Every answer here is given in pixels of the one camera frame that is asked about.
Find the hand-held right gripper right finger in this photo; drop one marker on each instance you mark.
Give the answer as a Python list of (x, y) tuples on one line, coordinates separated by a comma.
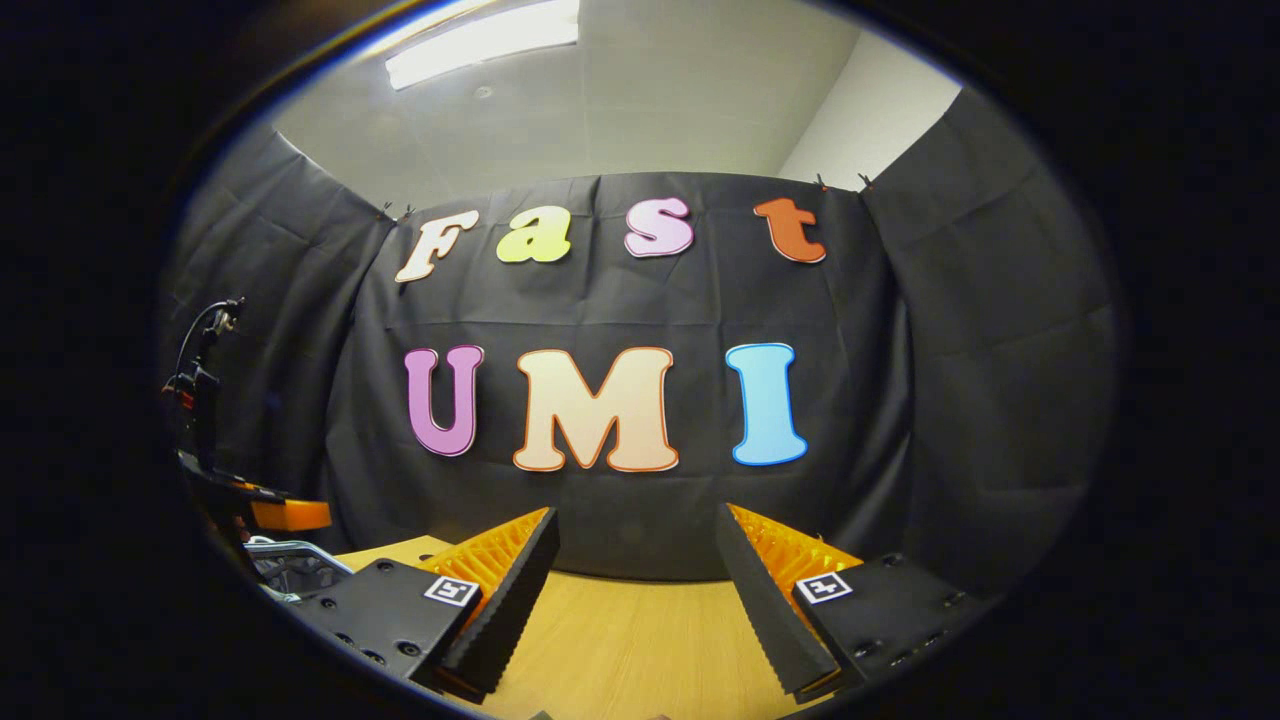
[(775, 620)]

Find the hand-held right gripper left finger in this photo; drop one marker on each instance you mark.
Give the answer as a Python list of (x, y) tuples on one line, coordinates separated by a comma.
[(500, 620)]

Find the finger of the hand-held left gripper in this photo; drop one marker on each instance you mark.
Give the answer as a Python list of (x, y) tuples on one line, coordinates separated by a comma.
[(290, 515)]

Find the white hard-shell suitcase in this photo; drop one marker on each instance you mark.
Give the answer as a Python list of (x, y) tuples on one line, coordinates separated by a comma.
[(290, 548)]

